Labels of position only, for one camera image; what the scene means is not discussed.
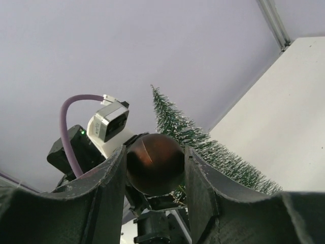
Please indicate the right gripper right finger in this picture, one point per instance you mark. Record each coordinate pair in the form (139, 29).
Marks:
(221, 210)

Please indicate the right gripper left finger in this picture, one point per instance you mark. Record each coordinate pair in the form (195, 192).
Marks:
(88, 209)

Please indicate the dark brown bauble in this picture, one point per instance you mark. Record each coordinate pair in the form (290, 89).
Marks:
(155, 164)

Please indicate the small green christmas tree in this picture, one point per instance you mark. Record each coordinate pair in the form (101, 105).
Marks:
(173, 123)

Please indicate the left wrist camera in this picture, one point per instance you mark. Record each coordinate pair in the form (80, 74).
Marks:
(107, 128)

